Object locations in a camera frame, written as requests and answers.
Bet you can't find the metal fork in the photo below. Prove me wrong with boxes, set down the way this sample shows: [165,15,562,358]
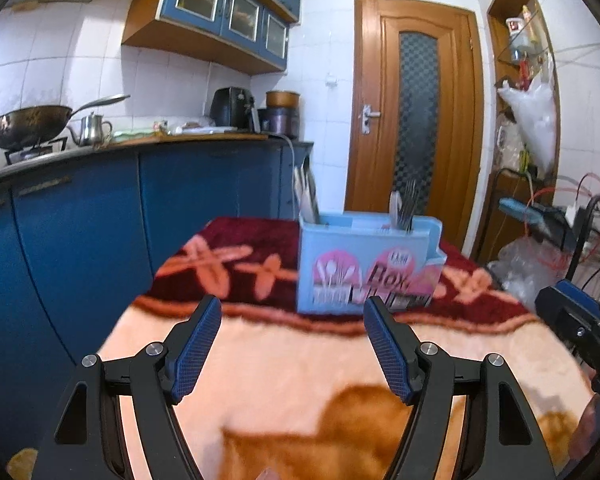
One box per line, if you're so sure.
[402,179,415,233]
[410,180,422,231]

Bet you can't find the gas stove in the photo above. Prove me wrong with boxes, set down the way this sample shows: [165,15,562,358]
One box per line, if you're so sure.
[2,137,68,166]

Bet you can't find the blue kitchen base cabinets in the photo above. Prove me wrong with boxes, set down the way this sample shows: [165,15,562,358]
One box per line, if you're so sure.
[0,135,315,461]

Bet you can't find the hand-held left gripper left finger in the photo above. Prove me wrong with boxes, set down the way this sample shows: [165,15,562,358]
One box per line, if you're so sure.
[30,294,224,480]

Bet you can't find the person's right hand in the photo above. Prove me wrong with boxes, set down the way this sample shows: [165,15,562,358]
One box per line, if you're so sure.
[567,395,600,466]

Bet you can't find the white power cable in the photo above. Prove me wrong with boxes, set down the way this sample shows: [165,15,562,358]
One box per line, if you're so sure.
[277,134,297,181]

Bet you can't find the wooden door with glass pane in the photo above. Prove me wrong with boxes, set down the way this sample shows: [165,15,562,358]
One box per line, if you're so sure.
[344,0,485,261]

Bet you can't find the metal kettle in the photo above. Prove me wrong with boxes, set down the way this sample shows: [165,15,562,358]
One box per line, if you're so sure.
[69,112,113,147]

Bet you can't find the brown pot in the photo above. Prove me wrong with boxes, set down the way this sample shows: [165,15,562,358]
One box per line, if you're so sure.
[266,90,301,108]

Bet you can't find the white plastic bag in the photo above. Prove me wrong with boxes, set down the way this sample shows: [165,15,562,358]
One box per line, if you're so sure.
[496,77,558,173]

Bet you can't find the dark rice cooker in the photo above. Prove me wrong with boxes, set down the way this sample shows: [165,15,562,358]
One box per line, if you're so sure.
[257,105,301,138]

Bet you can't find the blue patterned cloth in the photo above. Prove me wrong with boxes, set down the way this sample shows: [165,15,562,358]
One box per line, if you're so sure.
[499,198,548,222]

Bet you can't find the black air fryer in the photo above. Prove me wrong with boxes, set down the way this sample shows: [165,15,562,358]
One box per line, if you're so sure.
[210,86,258,128]

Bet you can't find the white plastic fork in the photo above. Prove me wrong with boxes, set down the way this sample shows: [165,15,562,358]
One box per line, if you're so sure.
[389,191,405,231]

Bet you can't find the wooden cutting board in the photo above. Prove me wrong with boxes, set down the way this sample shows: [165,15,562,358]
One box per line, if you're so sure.
[112,127,270,142]

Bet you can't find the wooden chopstick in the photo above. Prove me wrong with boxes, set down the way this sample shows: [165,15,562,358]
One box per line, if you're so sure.
[300,157,312,221]
[293,166,305,218]

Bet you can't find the black wok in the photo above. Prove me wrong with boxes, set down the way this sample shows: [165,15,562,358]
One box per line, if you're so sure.
[0,94,131,151]

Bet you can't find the clear crumpled plastic bag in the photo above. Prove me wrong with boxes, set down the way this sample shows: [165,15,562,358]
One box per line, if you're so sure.
[487,237,581,303]

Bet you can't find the red cable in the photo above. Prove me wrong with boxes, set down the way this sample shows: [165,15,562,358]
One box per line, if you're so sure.
[526,172,600,273]

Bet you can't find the wooden wall shelf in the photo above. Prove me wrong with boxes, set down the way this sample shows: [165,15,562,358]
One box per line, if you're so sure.
[486,0,563,171]

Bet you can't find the light blue utensil box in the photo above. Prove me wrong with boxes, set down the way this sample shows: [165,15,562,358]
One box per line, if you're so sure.
[297,212,448,315]

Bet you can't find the black metal rack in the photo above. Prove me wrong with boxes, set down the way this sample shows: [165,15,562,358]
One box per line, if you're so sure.
[472,167,600,306]

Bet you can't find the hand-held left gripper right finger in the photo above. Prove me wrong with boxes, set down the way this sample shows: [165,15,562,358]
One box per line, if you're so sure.
[362,296,553,480]

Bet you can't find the blue glass-door wall cabinet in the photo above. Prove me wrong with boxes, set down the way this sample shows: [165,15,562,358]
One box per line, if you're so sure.
[121,0,289,76]

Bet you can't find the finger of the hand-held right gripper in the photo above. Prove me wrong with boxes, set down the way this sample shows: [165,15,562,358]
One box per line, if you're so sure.
[535,280,600,356]

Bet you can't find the floral fleece blanket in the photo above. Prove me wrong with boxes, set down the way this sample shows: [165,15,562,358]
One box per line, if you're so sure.
[7,216,600,480]

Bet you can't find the metal door handle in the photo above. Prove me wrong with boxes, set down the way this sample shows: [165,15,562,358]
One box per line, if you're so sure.
[361,104,382,135]

